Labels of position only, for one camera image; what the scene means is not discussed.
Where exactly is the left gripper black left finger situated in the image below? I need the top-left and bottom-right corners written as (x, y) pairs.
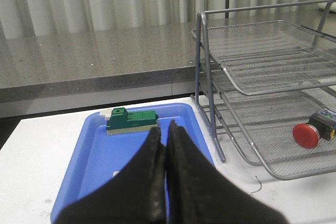
top-left (56, 127), bottom-right (166, 223)

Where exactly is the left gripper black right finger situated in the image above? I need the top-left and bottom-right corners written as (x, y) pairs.
top-left (166, 121), bottom-right (288, 223)

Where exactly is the silver mesh tray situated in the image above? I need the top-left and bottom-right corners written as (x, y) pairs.
top-left (199, 96), bottom-right (224, 131)
top-left (211, 70), bottom-right (335, 180)
top-left (207, 20), bottom-right (335, 95)

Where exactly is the red emergency stop button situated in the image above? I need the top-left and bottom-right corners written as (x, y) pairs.
top-left (292, 108), bottom-right (335, 148)

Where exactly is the green electrical module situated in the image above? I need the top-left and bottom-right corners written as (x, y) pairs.
top-left (99, 107), bottom-right (159, 135)

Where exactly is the silver mesh bottom tray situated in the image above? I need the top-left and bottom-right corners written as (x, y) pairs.
top-left (199, 96), bottom-right (224, 131)

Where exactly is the grey stone counter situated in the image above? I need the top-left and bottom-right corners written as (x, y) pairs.
top-left (0, 8), bottom-right (336, 104)

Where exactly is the silver mesh top tray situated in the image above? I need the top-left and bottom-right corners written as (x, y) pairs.
top-left (207, 20), bottom-right (335, 95)

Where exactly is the thin wire scrap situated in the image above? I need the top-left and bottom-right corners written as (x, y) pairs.
top-left (249, 175), bottom-right (263, 195)

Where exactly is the silver metal rack frame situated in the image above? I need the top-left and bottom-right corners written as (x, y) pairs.
top-left (194, 0), bottom-right (335, 163)

